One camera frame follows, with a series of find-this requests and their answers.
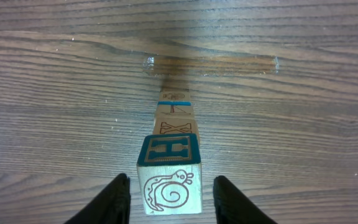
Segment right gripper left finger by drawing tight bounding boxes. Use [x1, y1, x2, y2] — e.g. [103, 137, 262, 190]
[65, 173, 131, 224]

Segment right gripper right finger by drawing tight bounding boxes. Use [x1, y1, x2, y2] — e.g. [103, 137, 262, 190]
[213, 175, 277, 224]

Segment red edged patterned block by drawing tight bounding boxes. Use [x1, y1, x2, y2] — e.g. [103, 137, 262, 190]
[137, 133, 203, 215]

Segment blue edged wooden block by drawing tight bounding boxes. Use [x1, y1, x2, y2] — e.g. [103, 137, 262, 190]
[155, 101, 195, 119]

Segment blue D wooden block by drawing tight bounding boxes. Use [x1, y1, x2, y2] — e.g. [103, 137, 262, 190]
[158, 91, 191, 102]

